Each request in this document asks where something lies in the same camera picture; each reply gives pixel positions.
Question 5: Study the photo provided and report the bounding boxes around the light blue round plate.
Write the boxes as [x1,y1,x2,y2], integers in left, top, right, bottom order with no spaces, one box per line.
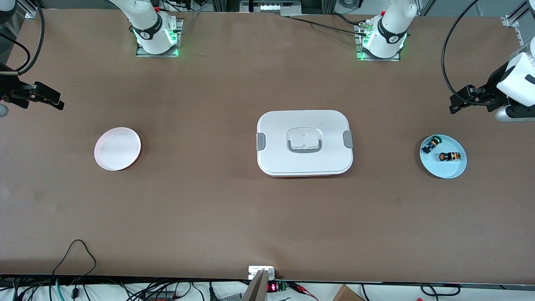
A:
[419,134,467,179]

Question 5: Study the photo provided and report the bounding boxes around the pink round plate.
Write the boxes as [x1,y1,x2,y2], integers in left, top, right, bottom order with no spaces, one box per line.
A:
[94,127,142,171]

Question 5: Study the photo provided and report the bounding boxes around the white lidded container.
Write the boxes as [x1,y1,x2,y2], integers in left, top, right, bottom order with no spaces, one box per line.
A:
[256,110,354,178]

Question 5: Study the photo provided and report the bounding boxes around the brown cardboard box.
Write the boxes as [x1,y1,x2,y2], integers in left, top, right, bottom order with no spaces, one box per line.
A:
[332,284,364,301]

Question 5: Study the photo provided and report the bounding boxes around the red clip leads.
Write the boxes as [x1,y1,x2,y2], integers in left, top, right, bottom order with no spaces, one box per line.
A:
[288,282,318,301]

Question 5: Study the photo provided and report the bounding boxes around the white mounting block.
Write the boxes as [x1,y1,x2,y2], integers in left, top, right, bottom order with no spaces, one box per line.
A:
[248,266,275,281]

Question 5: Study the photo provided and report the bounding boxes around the green-capped black switch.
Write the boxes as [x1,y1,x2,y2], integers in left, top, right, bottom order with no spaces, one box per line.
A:
[421,136,443,154]

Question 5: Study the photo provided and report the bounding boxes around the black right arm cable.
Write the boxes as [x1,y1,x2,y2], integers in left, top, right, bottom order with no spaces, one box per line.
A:
[0,0,45,76]

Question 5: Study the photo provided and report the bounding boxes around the aluminium corner bracket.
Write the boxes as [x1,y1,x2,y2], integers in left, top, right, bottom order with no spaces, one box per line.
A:
[501,0,535,46]

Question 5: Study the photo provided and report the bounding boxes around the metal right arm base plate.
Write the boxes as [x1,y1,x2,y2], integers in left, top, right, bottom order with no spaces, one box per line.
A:
[136,19,183,58]

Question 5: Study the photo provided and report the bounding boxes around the looped black cable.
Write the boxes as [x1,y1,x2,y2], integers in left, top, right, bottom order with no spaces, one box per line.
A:
[52,239,97,289]

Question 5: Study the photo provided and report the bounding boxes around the black cable across table edge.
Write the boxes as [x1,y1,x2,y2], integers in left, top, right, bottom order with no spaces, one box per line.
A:
[288,16,368,36]

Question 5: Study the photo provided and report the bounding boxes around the coiled black cable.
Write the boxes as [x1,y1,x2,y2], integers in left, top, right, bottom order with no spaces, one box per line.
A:
[420,283,460,296]

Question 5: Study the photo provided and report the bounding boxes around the aluminium profile post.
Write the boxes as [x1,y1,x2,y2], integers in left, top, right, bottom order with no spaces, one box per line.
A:
[242,269,268,301]

